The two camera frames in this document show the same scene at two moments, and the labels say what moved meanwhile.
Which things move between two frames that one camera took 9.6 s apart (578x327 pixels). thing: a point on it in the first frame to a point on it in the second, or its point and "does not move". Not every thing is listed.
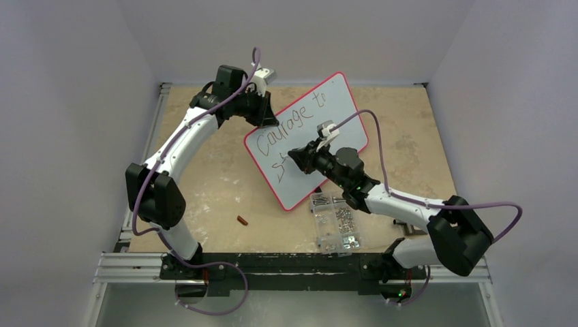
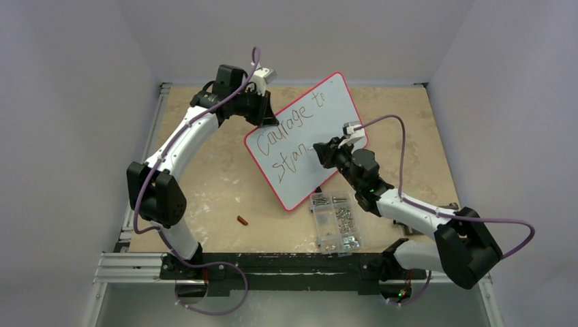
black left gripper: [264, 117] does not move
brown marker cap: [242, 221] does not move
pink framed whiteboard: [299, 124] does not move
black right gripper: [306, 157] to [335, 153]
